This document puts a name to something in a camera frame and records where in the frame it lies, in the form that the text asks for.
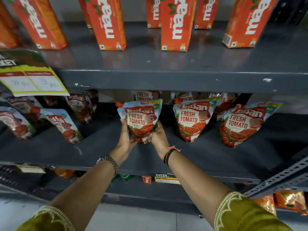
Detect person's left hand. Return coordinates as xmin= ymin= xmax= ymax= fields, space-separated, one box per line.
xmin=110 ymin=118 xmax=137 ymax=164

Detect person's right hand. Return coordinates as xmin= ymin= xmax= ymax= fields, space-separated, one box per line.
xmin=147 ymin=121 xmax=171 ymax=160

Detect white tomato ketchup pouch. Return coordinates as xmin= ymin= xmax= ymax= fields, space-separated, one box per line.
xmin=115 ymin=99 xmax=163 ymax=145

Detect person's left forearm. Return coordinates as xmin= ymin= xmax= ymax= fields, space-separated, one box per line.
xmin=48 ymin=161 xmax=116 ymax=215

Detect person's right forearm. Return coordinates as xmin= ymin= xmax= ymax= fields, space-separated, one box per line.
xmin=167 ymin=151 xmax=232 ymax=226

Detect red and black wrist threads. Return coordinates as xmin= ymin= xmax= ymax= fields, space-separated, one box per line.
xmin=163 ymin=146 xmax=181 ymax=166

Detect silver metal wristwatch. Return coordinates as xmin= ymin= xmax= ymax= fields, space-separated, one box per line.
xmin=96 ymin=155 xmax=119 ymax=175

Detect green packet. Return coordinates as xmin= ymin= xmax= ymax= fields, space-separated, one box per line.
xmin=113 ymin=174 xmax=135 ymax=183

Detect small shelf edge label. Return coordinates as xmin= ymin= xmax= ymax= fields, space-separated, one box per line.
xmin=155 ymin=173 xmax=181 ymax=185

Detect row of ketchup pouches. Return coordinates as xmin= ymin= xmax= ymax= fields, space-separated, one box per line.
xmin=0 ymin=90 xmax=283 ymax=148

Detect grey metal shelf rack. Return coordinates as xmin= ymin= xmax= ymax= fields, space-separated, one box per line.
xmin=0 ymin=0 xmax=308 ymax=215

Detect pale shelf edge label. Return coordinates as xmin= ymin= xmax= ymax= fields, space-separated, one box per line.
xmin=16 ymin=164 xmax=47 ymax=174

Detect yellow and white price sign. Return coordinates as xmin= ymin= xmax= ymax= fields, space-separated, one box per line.
xmin=0 ymin=49 xmax=70 ymax=97

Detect olive green embroidered left sleeve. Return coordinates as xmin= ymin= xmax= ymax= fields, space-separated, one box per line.
xmin=15 ymin=205 xmax=75 ymax=231

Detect olive green embroidered sleeve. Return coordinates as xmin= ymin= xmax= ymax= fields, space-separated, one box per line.
xmin=214 ymin=191 xmax=293 ymax=231
xmin=15 ymin=205 xmax=75 ymax=231

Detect row of orange juice cartons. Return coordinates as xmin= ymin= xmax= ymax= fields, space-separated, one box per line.
xmin=0 ymin=0 xmax=279 ymax=52

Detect olive green embroidered right sleeve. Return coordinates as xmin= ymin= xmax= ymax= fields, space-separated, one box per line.
xmin=214 ymin=191 xmax=293 ymax=231

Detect shiny orange snack packet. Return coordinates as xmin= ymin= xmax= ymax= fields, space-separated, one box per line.
xmin=274 ymin=189 xmax=308 ymax=215
xmin=253 ymin=195 xmax=278 ymax=216

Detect grey slotted angle post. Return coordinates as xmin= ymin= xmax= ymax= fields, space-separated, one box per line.
xmin=243 ymin=156 xmax=308 ymax=198

